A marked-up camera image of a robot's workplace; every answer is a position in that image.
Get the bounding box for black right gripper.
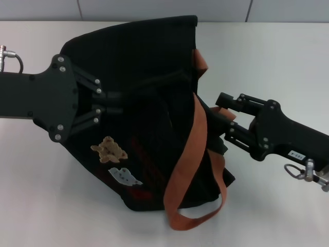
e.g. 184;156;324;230
215;92;329;172

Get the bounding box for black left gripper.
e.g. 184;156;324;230
0;55;122;143

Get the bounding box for black food bag orange handles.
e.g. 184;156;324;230
61;14;236;232

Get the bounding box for right gripper cable silver plug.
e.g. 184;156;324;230
284;158;329;193

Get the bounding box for gripper cable silver plug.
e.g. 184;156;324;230
284;158;329;193
0;44;24;75

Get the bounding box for left gripper cable silver plug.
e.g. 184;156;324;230
0;44;24;75

